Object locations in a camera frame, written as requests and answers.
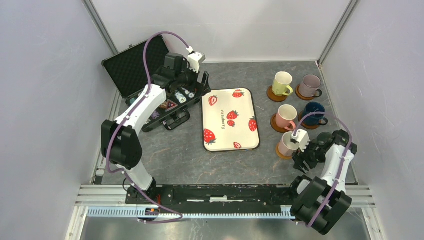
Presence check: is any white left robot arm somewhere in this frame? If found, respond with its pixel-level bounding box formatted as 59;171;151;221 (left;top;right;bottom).
101;50;211;204

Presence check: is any purple glass mug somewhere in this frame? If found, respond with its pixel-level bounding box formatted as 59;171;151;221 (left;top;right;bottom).
298;74;323;99

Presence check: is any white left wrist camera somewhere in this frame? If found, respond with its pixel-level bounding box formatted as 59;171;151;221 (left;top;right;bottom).
187;51;206;73

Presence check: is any dark blue mug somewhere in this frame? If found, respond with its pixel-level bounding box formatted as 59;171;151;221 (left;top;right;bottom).
300;102;329;127

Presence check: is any dark brown wooden coaster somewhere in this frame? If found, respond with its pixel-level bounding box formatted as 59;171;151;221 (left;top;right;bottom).
294;84;315;101
266;86;288;103
270;113;289;133
297;111;320;130

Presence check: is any light brown wooden coaster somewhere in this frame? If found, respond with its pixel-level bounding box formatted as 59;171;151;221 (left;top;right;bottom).
275;143;293;160

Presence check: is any strawberry pattern white tray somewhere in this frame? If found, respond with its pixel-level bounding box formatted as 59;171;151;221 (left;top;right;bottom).
201;88;260;152

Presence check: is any black poker chip case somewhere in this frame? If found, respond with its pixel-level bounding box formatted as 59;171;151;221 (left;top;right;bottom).
101;35;203;132

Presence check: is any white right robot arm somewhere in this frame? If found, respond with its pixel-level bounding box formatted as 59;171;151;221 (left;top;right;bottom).
288;129;358;235

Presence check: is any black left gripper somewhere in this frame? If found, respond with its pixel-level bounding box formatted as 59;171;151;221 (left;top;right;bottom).
175;61;211;97

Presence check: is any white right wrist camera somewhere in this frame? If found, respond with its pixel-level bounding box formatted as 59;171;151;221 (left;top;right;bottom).
290;129;311;153

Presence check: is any light green cup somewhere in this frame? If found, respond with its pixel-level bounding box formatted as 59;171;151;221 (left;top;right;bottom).
271;71;294;97

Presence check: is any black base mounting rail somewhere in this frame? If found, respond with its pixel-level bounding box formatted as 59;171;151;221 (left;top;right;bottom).
146;184;298;215

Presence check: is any pink mug with handle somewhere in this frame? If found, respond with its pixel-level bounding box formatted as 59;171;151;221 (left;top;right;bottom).
279;131;298;155

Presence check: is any dark green mug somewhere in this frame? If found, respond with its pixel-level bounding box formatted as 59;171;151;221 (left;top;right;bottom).
316;132;333;148

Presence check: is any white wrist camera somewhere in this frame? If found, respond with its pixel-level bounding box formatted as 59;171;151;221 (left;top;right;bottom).
290;129;311;153
187;51;206;73

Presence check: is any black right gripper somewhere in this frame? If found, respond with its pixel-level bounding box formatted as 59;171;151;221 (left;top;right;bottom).
291;137;327;174

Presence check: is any pink cup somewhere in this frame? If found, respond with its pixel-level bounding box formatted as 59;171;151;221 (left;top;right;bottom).
275;104;298;131

